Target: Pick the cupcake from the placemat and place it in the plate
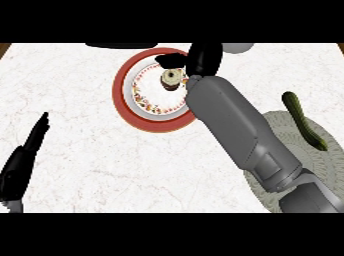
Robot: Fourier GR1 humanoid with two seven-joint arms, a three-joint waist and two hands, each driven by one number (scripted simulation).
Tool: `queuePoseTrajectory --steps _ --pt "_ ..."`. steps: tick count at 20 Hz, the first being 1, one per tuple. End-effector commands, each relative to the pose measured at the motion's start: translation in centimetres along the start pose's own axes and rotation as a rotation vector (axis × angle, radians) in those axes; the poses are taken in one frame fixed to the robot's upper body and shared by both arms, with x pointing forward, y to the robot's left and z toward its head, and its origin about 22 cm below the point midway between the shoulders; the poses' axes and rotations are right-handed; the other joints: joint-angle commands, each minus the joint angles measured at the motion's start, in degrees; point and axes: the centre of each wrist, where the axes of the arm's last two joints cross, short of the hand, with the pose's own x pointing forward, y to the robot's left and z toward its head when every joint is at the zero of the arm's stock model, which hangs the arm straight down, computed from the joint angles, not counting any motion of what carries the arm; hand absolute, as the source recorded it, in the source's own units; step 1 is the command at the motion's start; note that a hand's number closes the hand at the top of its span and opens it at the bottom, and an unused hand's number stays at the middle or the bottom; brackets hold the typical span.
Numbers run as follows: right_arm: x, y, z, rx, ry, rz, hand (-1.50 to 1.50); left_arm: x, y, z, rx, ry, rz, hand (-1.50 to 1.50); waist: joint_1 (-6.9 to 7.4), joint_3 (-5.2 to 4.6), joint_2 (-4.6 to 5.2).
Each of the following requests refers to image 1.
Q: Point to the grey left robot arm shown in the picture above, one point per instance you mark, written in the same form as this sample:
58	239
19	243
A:
14	206

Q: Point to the grey rounded object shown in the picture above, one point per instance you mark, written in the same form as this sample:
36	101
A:
237	47

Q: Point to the round grey-green woven placemat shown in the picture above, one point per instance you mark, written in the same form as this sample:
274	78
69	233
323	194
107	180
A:
321	160

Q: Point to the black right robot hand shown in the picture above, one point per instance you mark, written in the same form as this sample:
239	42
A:
203	60

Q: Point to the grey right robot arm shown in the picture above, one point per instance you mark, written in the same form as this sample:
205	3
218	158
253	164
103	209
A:
237	133

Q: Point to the red rimmed white plate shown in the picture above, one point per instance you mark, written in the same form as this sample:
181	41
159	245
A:
148	96

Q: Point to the green cucumber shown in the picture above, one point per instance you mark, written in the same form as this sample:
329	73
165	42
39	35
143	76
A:
303	120

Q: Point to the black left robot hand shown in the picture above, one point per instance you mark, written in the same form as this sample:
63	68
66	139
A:
19	166

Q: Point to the black flat object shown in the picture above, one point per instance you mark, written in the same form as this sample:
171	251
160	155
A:
122	45

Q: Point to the brown cupcake with cream frosting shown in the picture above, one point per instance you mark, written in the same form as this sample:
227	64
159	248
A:
172	79

